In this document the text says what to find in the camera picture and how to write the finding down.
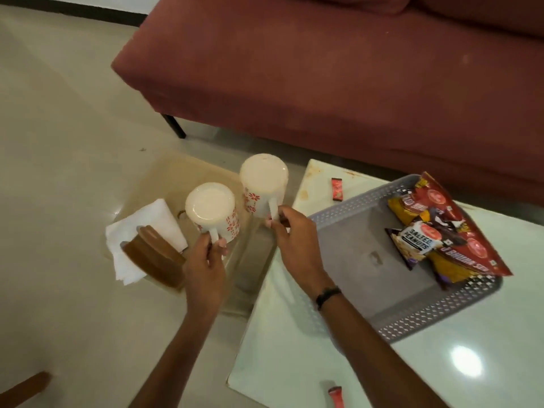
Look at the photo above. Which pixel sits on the person's left hand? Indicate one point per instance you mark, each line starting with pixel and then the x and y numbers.
pixel 204 276

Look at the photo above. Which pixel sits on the person's right hand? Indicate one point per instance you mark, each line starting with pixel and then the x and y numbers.
pixel 299 250

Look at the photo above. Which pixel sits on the person's left fingers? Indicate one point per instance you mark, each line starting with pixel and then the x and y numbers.
pixel 219 249

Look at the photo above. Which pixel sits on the person's right fingers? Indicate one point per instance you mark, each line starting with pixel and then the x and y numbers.
pixel 284 218

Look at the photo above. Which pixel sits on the short white floral mug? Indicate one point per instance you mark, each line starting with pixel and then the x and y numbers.
pixel 210 210

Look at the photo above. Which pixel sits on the tall white floral mug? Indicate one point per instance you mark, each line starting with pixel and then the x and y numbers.
pixel 263 182

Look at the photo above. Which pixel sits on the person's right forearm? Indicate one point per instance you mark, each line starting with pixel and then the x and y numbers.
pixel 374 356

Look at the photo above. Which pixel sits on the person's left forearm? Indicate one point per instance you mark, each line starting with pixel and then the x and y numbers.
pixel 180 356

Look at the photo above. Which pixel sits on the small red sachet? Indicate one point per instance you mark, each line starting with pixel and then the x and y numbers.
pixel 335 397
pixel 337 189

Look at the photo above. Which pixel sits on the brown wooden napkin holder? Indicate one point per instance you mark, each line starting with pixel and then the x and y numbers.
pixel 155 259

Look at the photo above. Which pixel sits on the white paper napkins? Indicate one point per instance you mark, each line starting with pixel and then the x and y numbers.
pixel 148 216

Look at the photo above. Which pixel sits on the grey perforated plastic tray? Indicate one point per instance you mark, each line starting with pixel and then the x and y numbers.
pixel 361 259

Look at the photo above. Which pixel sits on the black wristband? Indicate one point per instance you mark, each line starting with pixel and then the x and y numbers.
pixel 327 296

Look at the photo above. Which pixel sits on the yellow snack packet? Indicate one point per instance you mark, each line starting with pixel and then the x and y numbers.
pixel 450 269
pixel 403 210

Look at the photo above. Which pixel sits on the black sofa leg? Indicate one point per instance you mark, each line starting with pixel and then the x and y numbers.
pixel 175 126

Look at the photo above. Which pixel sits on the white peanut snack packet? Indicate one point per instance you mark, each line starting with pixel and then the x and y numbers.
pixel 418 242

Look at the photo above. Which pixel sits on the red fabric sofa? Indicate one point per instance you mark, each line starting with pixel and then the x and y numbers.
pixel 318 80

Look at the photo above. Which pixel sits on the dark purple snack packet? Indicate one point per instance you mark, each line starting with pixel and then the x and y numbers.
pixel 446 227

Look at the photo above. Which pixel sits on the large red snack packet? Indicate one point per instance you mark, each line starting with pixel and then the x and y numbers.
pixel 471 246

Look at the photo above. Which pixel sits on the red sofa back cushion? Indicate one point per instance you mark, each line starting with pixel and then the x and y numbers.
pixel 484 12
pixel 361 3

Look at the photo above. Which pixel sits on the brown wooden furniture piece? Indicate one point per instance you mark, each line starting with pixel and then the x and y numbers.
pixel 23 393

